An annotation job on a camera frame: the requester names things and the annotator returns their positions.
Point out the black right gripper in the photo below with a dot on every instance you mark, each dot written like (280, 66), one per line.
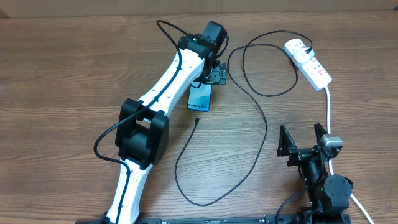
(286, 148)

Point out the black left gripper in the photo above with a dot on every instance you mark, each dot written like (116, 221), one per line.
(217, 73)

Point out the Samsung Galaxy smartphone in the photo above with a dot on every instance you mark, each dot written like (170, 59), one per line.
(199, 98)

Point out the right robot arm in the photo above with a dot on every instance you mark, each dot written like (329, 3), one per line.
(328, 194)

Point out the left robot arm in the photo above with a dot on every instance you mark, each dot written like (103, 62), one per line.
(142, 132)

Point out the white charger plug adapter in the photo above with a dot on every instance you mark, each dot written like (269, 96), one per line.
(303, 55)

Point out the white power strip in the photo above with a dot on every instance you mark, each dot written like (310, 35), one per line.
(313, 71)

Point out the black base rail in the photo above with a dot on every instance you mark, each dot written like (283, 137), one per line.
(267, 219)

